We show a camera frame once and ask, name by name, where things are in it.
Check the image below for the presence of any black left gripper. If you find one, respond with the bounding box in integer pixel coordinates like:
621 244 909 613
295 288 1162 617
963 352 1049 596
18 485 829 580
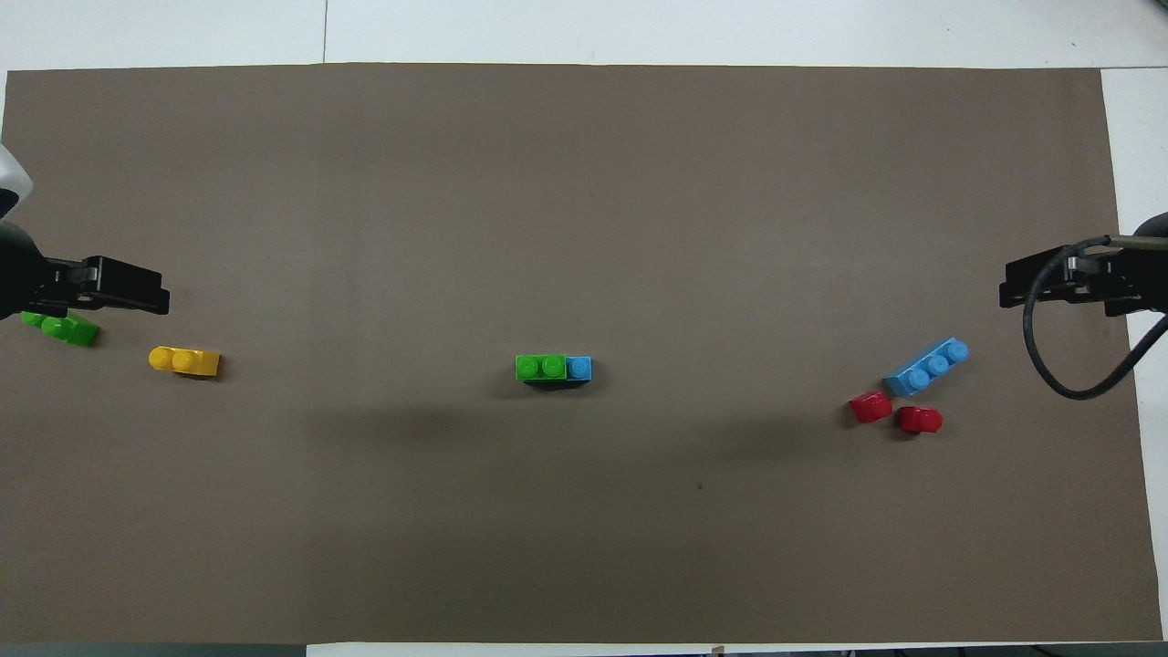
0 224 172 321

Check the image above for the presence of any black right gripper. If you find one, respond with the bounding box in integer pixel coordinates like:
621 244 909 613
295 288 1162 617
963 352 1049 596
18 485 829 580
999 212 1168 318

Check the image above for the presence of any yellow two-stud toy block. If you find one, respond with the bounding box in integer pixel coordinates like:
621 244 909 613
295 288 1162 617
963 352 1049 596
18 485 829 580
148 345 222 379

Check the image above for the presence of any brown paper table mat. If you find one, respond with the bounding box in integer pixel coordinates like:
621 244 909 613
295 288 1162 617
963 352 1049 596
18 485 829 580
0 62 1164 647

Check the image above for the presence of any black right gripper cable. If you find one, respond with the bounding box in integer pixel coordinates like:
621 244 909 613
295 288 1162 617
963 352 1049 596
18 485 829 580
1022 235 1168 402

